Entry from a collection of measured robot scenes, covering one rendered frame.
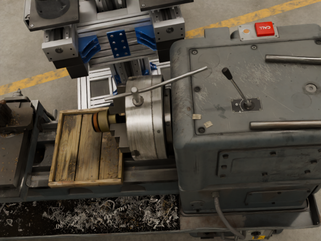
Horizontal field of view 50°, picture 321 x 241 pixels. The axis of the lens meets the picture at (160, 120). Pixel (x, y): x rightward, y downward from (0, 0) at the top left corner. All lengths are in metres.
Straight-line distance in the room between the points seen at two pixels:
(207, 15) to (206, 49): 2.00
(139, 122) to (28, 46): 2.35
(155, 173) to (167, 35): 0.61
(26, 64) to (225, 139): 2.44
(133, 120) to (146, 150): 0.12
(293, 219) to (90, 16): 1.33
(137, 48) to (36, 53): 1.64
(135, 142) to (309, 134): 0.54
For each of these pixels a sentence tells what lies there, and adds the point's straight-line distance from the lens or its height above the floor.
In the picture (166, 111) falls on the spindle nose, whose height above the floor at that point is 1.18.
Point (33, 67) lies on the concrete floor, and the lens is 3.19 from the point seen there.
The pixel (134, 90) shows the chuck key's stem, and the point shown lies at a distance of 1.08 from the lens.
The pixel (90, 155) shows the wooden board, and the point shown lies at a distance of 1.50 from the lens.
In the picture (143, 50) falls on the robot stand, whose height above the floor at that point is 0.86.
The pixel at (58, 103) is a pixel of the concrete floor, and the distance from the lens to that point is 2.86.
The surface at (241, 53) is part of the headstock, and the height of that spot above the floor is 1.25.
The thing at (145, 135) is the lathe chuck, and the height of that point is 1.17.
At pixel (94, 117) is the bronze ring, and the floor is 1.11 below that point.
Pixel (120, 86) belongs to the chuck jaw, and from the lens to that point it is 1.25.
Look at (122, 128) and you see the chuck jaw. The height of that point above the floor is 1.10.
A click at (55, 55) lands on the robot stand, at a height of 1.06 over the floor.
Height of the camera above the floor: 2.17
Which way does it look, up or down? 58 degrees down
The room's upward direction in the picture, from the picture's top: 11 degrees counter-clockwise
